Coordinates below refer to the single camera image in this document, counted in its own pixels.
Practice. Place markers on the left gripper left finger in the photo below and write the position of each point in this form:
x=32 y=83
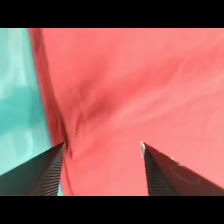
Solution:
x=40 y=176

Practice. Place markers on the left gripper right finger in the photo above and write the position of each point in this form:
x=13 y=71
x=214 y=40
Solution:
x=170 y=180

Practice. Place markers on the red T-shirt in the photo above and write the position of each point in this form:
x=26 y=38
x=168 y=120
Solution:
x=133 y=93

